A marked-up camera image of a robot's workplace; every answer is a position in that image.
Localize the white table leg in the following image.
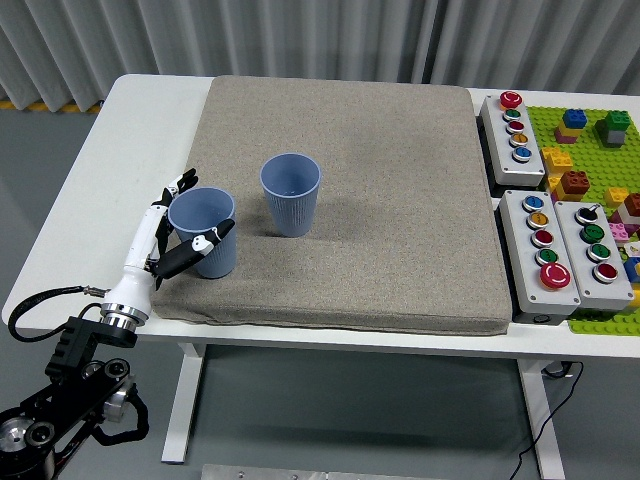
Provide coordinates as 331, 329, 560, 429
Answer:
160, 343, 207, 464
517, 358, 566, 480

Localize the blue ribbed plastic cup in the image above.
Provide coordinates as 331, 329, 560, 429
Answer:
167, 186, 238, 280
259, 152, 322, 239

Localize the grey box black knob switch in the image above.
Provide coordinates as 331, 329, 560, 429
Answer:
553, 199, 636, 311

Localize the grey-brown fabric mat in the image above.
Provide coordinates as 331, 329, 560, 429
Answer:
145, 74, 515, 337

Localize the yellow black floor tape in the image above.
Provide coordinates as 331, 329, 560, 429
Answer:
0, 97, 104, 115

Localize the grey five-button control box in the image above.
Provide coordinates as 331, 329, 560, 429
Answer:
479, 90, 547, 189

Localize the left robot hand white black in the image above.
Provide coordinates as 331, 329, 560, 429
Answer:
103, 168, 237, 317

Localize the green toy brick baseplate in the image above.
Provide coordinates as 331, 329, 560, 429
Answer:
527, 105, 640, 337

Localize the black floor cable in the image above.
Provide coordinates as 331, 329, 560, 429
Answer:
510, 360, 585, 480

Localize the grey pleated curtain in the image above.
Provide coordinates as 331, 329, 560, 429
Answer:
0, 0, 640, 112

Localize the green toy brick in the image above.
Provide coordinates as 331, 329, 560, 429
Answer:
594, 110, 631, 134

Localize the grey box large red button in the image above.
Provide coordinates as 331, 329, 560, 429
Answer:
498, 189, 584, 317

